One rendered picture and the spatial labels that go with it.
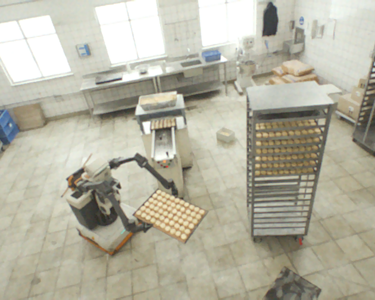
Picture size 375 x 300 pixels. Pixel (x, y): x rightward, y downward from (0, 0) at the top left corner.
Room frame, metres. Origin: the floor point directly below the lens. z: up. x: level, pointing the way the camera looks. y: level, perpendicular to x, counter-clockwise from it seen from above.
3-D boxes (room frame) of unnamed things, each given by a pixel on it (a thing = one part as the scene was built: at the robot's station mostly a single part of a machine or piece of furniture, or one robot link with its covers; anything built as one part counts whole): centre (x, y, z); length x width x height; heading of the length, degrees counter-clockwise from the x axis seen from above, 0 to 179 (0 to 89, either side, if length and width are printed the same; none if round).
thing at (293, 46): (6.64, -3.01, 0.93); 0.99 x 0.38 x 1.09; 6
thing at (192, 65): (6.34, 0.48, 0.61); 3.40 x 0.70 x 1.22; 96
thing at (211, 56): (6.50, -0.93, 0.95); 0.40 x 0.30 x 0.14; 99
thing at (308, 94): (2.15, -0.94, 0.93); 0.64 x 0.51 x 1.78; 81
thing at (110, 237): (2.49, 1.18, 0.16); 0.67 x 0.64 x 0.25; 52
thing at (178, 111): (3.69, 0.30, 1.01); 0.72 x 0.33 x 0.34; 89
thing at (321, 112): (2.15, -0.95, 1.68); 0.60 x 0.40 x 0.02; 81
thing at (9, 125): (5.76, 4.19, 0.30); 0.60 x 0.40 x 0.20; 6
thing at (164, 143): (3.18, 0.31, 0.45); 0.70 x 0.34 x 0.90; 179
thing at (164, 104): (3.69, 0.30, 1.25); 0.56 x 0.29 x 0.14; 89
